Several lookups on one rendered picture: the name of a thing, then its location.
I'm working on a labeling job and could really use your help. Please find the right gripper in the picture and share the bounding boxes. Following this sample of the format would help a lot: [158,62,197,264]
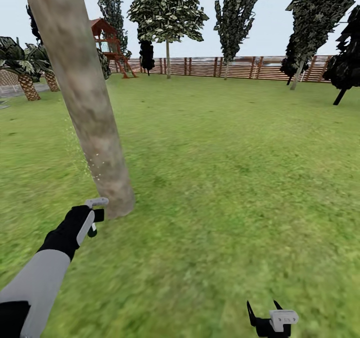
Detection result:
[247,301,291,338]

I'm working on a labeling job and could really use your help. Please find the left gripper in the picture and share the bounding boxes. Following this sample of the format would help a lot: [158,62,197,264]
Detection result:
[94,209,105,222]

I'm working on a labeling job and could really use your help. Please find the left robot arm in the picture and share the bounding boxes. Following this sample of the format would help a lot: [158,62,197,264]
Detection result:
[0,197,109,338]

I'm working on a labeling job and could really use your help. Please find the pesticide atomizer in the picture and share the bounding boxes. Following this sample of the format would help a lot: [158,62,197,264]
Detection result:
[87,222,97,237]

